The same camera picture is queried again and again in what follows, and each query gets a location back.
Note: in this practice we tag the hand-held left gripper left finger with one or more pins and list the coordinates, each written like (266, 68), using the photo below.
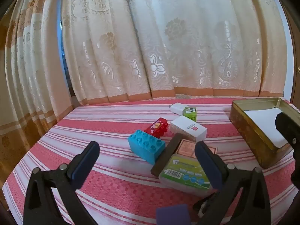
(88, 164)

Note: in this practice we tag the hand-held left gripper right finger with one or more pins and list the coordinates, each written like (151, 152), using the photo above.
(208, 166)

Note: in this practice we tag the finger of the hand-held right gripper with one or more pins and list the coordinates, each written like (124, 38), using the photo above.
(287, 126)
(297, 168)

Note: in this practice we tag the green-labelled clear plastic box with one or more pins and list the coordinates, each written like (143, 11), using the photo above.
(182, 171)

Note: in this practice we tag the pink patterned box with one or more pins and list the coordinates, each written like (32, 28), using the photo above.
(186, 148)

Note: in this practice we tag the small black object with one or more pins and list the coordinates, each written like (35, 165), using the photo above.
(206, 202)

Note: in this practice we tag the gold tin box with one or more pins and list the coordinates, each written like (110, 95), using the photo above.
(253, 140)

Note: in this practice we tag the dark brown rectangular bar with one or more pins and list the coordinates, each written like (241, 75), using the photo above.
(164, 157)

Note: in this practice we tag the white box with red label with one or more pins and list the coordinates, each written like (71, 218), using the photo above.
(185, 126)

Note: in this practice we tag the green toy block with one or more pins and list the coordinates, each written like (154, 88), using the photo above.
(189, 114)

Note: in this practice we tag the blue toy brick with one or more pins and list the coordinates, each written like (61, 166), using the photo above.
(143, 147)

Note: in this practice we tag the purple block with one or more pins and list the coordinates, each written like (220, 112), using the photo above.
(172, 215)

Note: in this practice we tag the white charger plug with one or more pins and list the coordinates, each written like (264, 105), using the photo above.
(177, 108)

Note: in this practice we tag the red toy block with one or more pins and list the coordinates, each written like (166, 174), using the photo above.
(155, 126)

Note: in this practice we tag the white paper tin lining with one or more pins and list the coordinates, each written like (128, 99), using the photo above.
(260, 124)

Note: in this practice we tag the pink striped bedspread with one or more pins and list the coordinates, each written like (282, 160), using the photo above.
(117, 187)

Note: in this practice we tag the brown wooden door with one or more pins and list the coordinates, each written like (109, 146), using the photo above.
(295, 75)

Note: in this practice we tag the cream floral curtain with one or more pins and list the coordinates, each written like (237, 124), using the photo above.
(140, 39)

